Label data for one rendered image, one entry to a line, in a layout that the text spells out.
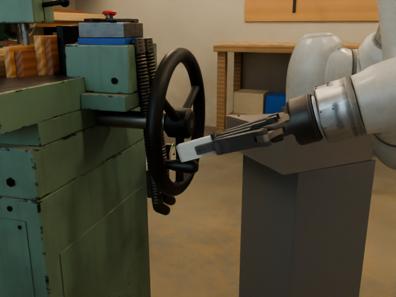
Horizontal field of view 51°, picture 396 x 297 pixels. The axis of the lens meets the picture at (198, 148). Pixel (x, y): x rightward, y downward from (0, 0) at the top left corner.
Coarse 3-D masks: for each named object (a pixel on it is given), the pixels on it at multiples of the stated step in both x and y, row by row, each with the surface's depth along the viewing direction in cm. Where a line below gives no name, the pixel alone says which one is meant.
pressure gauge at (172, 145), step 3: (165, 144) 112; (168, 144) 112; (171, 144) 112; (174, 144) 114; (168, 147) 111; (171, 147) 111; (174, 147) 114; (168, 150) 111; (171, 150) 112; (174, 150) 115; (168, 153) 111; (171, 153) 112; (174, 153) 115; (168, 156) 111; (171, 156) 113; (174, 156) 115; (168, 159) 111; (171, 159) 113; (174, 159) 115
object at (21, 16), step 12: (0, 0) 83; (12, 0) 82; (24, 0) 82; (36, 0) 82; (48, 0) 86; (0, 12) 84; (12, 12) 83; (24, 12) 82; (36, 12) 83; (48, 12) 86; (24, 24) 86
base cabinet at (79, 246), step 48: (144, 144) 110; (96, 192) 88; (144, 192) 113; (0, 240) 75; (48, 240) 74; (96, 240) 89; (144, 240) 115; (0, 288) 78; (48, 288) 75; (96, 288) 91; (144, 288) 118
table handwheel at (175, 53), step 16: (176, 48) 77; (160, 64) 72; (176, 64) 74; (192, 64) 84; (160, 80) 70; (192, 80) 89; (160, 96) 69; (192, 96) 87; (112, 112) 85; (128, 112) 84; (160, 112) 69; (176, 112) 78; (192, 112) 82; (160, 128) 69; (176, 128) 80; (192, 128) 82; (160, 144) 70; (176, 144) 83; (160, 160) 71; (160, 176) 73; (176, 176) 85; (192, 176) 89; (176, 192) 80
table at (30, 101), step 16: (0, 80) 74; (16, 80) 74; (32, 80) 74; (48, 80) 74; (64, 80) 75; (80, 80) 79; (0, 96) 60; (16, 96) 63; (32, 96) 67; (48, 96) 70; (64, 96) 75; (80, 96) 79; (96, 96) 78; (112, 96) 77; (128, 96) 78; (0, 112) 60; (16, 112) 63; (32, 112) 67; (48, 112) 71; (64, 112) 75; (0, 128) 61; (16, 128) 64
